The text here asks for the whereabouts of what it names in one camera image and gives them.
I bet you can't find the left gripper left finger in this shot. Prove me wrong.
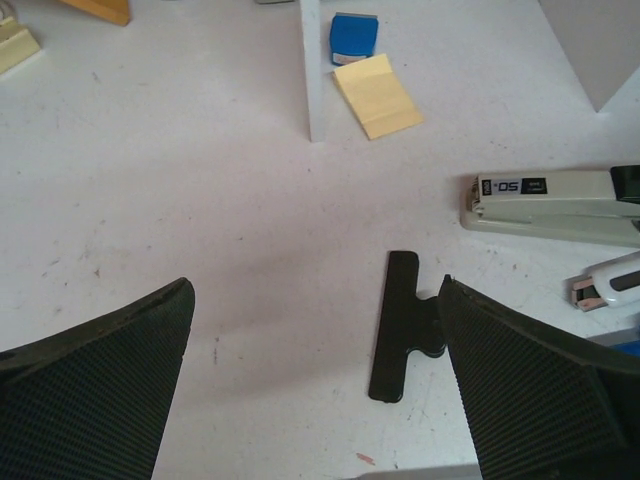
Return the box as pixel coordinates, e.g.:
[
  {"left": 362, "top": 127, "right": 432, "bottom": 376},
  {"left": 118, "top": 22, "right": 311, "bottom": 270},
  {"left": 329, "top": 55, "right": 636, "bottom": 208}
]
[{"left": 1, "top": 278, "right": 195, "bottom": 479}]

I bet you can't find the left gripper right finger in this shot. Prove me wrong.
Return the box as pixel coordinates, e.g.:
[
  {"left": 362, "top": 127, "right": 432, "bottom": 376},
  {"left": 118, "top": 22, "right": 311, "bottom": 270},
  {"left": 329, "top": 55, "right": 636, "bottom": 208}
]
[{"left": 438, "top": 277, "right": 639, "bottom": 479}]

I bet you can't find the black binder clip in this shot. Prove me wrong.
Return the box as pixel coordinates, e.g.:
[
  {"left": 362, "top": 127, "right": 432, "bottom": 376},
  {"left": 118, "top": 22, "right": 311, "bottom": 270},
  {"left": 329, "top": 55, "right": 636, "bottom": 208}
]
[{"left": 368, "top": 251, "right": 446, "bottom": 403}]

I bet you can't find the blue microfiber duster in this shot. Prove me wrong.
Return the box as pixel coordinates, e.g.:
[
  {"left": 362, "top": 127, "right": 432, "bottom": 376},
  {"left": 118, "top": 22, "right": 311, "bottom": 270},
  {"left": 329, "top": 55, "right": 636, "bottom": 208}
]
[{"left": 589, "top": 326, "right": 640, "bottom": 357}]

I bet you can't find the white bookshelf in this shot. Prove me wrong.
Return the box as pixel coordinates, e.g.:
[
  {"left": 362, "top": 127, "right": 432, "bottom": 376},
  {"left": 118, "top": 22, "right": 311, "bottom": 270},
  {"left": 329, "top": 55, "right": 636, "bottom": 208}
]
[{"left": 299, "top": 1, "right": 639, "bottom": 163}]

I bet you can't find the white box cutter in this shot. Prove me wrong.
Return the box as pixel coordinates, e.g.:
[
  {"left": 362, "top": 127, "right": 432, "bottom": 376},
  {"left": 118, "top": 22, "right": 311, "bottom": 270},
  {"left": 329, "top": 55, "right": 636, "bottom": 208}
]
[{"left": 569, "top": 252, "right": 639, "bottom": 312}]

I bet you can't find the beige black stapler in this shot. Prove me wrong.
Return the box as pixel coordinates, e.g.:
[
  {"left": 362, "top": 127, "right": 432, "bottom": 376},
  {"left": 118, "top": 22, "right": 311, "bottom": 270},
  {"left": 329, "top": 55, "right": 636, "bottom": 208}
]
[{"left": 460, "top": 165, "right": 639, "bottom": 248}]

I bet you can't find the yellow sticky note pad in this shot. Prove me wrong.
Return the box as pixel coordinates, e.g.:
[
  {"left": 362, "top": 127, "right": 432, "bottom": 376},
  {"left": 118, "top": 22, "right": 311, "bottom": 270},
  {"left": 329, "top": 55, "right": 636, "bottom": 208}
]
[{"left": 333, "top": 54, "right": 424, "bottom": 140}]

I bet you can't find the yellow wooden book rack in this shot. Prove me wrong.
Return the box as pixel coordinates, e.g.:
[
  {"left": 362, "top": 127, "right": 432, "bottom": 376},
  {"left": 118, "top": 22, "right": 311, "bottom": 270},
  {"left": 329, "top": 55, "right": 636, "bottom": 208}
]
[{"left": 61, "top": 0, "right": 131, "bottom": 26}]

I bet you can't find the blue small box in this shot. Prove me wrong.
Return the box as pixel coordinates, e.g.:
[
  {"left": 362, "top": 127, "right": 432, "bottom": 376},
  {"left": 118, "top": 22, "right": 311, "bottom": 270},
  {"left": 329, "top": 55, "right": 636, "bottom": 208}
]
[{"left": 329, "top": 12, "right": 379, "bottom": 66}]

